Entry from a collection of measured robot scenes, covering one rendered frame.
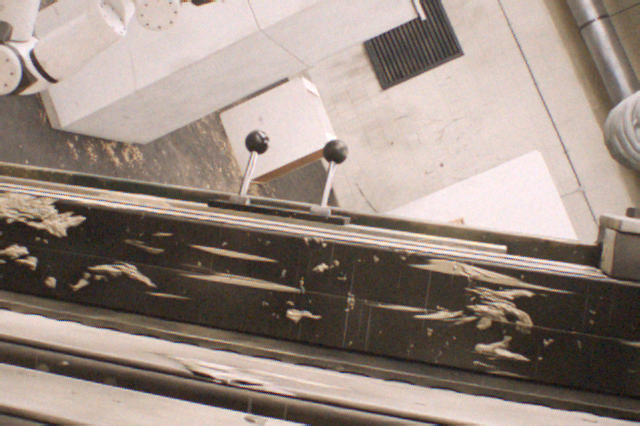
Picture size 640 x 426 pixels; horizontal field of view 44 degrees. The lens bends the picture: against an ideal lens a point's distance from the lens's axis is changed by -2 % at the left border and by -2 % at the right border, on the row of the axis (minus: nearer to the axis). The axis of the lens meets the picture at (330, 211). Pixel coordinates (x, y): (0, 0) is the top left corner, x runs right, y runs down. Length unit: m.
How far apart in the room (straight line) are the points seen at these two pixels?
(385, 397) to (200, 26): 3.46
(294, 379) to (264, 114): 6.08
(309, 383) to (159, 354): 0.03
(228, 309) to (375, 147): 8.78
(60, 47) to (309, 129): 4.93
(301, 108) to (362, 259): 5.67
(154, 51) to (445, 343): 3.23
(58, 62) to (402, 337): 0.88
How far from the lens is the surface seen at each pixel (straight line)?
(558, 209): 4.73
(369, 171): 9.28
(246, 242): 0.52
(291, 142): 6.15
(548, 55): 9.32
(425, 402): 0.16
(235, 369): 0.17
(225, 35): 3.55
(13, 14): 1.30
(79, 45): 1.27
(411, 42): 9.39
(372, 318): 0.51
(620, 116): 0.67
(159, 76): 3.63
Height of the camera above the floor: 1.74
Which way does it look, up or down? 11 degrees down
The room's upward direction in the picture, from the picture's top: 67 degrees clockwise
